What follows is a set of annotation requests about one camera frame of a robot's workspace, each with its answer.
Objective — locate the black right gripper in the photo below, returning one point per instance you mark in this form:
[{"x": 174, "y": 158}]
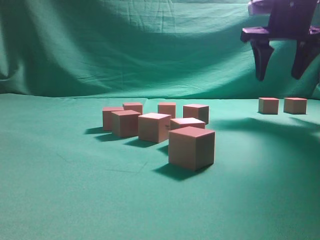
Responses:
[{"x": 289, "y": 19}]

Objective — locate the pink cube column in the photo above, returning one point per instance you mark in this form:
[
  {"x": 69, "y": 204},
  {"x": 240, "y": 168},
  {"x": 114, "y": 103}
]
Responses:
[
  {"x": 268, "y": 105},
  {"x": 107, "y": 116},
  {"x": 176, "y": 123},
  {"x": 191, "y": 147},
  {"x": 125, "y": 123},
  {"x": 154, "y": 127},
  {"x": 134, "y": 106},
  {"x": 295, "y": 105}
]

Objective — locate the pink cube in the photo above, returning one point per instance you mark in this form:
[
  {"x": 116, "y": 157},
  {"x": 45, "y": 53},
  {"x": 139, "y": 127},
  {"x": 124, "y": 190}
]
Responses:
[
  {"x": 168, "y": 108},
  {"x": 198, "y": 111}
]

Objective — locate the green cloth backdrop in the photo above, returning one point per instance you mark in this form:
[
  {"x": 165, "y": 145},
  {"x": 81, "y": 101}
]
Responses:
[{"x": 169, "y": 49}]

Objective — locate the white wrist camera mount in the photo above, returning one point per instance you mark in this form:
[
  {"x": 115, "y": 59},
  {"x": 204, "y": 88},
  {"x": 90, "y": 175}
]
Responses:
[{"x": 259, "y": 7}]

